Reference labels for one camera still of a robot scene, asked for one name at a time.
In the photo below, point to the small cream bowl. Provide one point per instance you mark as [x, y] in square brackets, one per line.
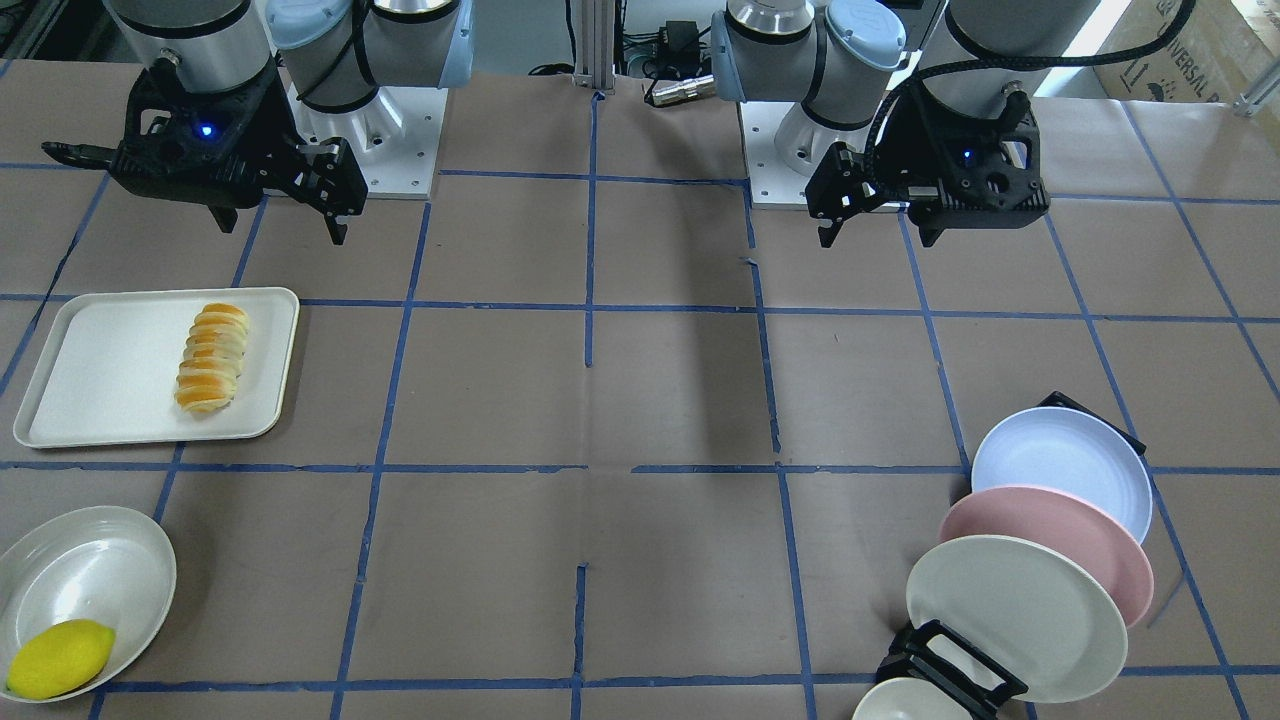
[908, 698]

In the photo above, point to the white rectangular tray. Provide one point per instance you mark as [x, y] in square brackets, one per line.
[109, 369]

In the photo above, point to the aluminium frame post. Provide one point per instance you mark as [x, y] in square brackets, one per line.
[594, 24]

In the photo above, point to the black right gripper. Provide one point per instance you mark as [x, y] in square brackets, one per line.
[271, 135]

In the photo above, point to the orange striped bread roll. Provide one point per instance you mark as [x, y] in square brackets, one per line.
[212, 361]

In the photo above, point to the cardboard box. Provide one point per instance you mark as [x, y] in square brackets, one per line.
[1224, 47]

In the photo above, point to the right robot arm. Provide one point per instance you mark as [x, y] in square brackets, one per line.
[327, 102]

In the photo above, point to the pink plate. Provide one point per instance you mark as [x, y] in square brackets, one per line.
[1077, 529]

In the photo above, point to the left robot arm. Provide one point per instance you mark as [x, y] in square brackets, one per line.
[835, 61]

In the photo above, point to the white bowl with lemon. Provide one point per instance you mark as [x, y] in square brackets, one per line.
[107, 565]

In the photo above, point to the silver metal connector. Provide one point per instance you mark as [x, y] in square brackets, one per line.
[680, 92]

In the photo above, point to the yellow lemon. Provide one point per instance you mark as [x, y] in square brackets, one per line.
[60, 660]

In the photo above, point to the blue plate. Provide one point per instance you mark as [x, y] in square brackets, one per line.
[1074, 452]

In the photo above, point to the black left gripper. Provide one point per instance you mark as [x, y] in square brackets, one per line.
[893, 150]

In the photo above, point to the cream white plate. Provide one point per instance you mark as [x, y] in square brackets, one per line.
[1038, 614]

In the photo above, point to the black power adapter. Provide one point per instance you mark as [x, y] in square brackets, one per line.
[678, 42]

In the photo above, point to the black plate rack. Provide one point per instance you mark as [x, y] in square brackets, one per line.
[931, 651]

